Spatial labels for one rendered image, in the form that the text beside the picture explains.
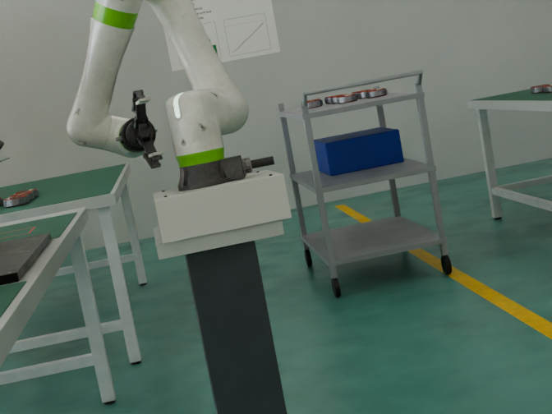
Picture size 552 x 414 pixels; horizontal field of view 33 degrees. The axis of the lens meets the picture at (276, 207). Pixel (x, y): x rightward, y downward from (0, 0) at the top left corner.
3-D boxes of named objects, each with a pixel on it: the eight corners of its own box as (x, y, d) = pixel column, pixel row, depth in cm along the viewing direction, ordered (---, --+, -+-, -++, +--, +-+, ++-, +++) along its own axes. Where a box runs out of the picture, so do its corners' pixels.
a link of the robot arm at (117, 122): (151, 126, 270) (144, 163, 269) (109, 115, 267) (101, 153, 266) (159, 121, 257) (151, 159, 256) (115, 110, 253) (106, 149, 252)
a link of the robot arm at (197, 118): (240, 154, 248) (226, 84, 246) (209, 163, 234) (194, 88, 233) (200, 162, 254) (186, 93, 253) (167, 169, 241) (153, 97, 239)
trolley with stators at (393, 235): (403, 245, 547) (375, 75, 533) (457, 277, 447) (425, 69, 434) (305, 264, 541) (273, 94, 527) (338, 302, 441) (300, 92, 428)
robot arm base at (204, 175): (274, 170, 252) (270, 148, 251) (277, 172, 237) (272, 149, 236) (180, 188, 251) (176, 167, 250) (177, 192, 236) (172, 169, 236)
